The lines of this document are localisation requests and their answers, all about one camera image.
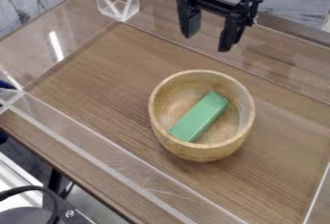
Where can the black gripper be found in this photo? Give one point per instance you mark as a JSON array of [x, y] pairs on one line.
[[239, 12]]

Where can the green rectangular block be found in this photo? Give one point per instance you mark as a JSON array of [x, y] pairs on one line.
[[199, 117]]

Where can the brown wooden bowl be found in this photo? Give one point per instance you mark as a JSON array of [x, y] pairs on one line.
[[175, 96]]

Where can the blue object at left edge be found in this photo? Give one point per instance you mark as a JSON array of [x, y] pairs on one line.
[[6, 85]]

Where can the black table leg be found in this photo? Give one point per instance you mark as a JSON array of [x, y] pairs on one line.
[[55, 181]]

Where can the clear acrylic corner bracket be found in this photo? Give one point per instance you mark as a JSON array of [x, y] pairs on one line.
[[119, 10]]

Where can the grey metal base plate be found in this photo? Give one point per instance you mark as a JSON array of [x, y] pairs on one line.
[[38, 215]]

